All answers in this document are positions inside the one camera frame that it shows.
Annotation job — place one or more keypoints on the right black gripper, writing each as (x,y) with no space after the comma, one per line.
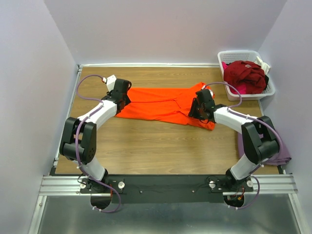
(192,112)

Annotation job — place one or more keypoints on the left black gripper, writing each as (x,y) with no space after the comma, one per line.
(127,99)

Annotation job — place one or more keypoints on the orange t shirt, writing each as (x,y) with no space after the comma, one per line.
(170,105)

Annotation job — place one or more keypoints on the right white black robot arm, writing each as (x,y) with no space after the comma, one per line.
(260,139)

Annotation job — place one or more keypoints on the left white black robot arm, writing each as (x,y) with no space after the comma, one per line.
(79,137)

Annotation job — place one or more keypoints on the pink garment in basket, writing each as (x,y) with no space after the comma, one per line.
(240,88)

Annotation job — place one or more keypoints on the white plastic laundry basket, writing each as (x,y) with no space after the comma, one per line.
(244,55)

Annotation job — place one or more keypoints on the dark red shirt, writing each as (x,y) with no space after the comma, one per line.
(248,73)

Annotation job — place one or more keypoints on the white garment in basket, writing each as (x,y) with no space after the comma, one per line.
(264,66)

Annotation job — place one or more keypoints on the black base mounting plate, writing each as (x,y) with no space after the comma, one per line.
(131,189)

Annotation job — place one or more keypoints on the folded purple t shirt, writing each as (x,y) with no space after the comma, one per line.
(281,158)

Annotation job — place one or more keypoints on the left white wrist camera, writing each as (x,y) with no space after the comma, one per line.
(110,82)

